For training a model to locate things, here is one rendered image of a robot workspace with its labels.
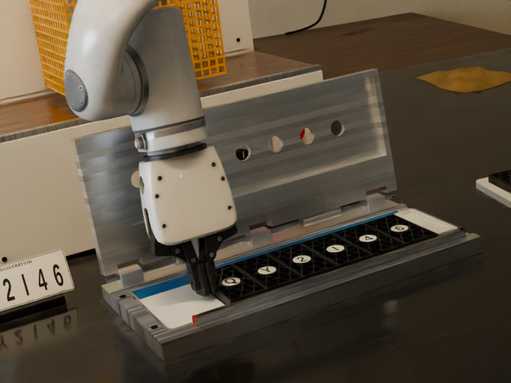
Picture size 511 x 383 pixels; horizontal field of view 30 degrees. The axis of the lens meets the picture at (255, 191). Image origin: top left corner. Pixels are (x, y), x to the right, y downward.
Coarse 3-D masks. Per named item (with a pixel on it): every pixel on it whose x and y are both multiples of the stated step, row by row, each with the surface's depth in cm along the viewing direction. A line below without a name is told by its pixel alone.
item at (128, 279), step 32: (288, 224) 129; (320, 224) 132; (224, 256) 125; (416, 256) 117; (448, 256) 119; (128, 288) 118; (320, 288) 112; (352, 288) 113; (128, 320) 113; (224, 320) 107; (256, 320) 108; (160, 352) 104
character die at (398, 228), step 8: (392, 216) 129; (368, 224) 127; (376, 224) 126; (384, 224) 126; (392, 224) 126; (400, 224) 125; (408, 224) 125; (416, 224) 124; (384, 232) 123; (392, 232) 123; (400, 232) 123; (408, 232) 123; (416, 232) 123; (424, 232) 122; (432, 232) 121; (400, 240) 120; (408, 240) 120; (416, 240) 119
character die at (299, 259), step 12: (276, 252) 121; (288, 252) 121; (300, 252) 121; (312, 252) 120; (288, 264) 117; (300, 264) 116; (312, 264) 117; (324, 264) 116; (336, 264) 115; (312, 276) 113
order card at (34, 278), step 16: (48, 256) 122; (64, 256) 123; (0, 272) 120; (16, 272) 120; (32, 272) 121; (48, 272) 122; (64, 272) 122; (0, 288) 119; (16, 288) 120; (32, 288) 121; (48, 288) 121; (64, 288) 122; (0, 304) 119; (16, 304) 120
